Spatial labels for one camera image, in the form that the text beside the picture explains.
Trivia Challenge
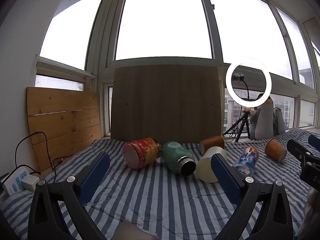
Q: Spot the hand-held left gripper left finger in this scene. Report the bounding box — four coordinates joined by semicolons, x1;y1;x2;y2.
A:
28;151;111;240

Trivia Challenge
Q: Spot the light pine wood board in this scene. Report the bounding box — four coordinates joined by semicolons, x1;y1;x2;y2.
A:
26;87;103;172

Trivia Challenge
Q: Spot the cream white cup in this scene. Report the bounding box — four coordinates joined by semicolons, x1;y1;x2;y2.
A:
195;146;227;183

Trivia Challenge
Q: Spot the blue white striped blanket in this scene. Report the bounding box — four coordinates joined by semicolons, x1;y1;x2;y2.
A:
0;127;320;240

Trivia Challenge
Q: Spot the person's right forearm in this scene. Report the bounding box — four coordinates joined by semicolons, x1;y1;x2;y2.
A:
295;189;320;240

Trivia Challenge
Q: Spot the black cable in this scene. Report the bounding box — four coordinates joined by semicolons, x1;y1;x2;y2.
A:
15;131;68;175

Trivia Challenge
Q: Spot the black tripod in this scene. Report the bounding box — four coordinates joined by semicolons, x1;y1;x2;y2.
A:
223;107;252;143

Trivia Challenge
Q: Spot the dark wooden board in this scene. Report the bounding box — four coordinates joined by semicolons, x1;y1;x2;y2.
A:
110;64;223;144

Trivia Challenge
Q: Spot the white window frame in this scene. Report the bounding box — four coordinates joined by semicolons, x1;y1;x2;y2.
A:
34;0;320;140

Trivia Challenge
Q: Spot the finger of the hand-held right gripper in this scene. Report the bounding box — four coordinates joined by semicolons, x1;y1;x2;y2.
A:
286;139;320;167
308;135;320;153

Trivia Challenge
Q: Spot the black gooseneck phone holder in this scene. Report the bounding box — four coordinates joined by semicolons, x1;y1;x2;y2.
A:
232;72;251;101

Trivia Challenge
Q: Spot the small grey penguin plush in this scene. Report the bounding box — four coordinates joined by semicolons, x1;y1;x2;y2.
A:
272;107;286;137

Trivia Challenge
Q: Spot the blue plastic bottle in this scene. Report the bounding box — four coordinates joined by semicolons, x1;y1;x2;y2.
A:
233;147;259;176

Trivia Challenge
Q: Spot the white power strip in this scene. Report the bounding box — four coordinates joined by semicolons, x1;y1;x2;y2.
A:
0;171;33;197

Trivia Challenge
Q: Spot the white charger plug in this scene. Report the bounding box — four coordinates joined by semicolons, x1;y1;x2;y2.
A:
21;176;40;191

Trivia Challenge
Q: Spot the red orange round can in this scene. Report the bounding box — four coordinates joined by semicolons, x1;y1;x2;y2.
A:
122;137;161;170

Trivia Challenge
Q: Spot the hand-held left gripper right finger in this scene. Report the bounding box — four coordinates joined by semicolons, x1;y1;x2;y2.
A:
211;152;294;240

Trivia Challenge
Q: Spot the large grey penguin plush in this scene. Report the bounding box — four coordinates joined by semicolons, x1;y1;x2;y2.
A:
249;93;276;140

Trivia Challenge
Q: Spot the white ring light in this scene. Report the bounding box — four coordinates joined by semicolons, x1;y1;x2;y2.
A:
225;57;272;105

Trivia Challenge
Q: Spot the green thermos bottle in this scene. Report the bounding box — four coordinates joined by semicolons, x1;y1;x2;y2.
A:
160;141;196;176

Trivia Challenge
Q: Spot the brown paper cup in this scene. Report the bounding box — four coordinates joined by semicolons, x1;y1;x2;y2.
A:
265;138;287;162
199;135;225;154

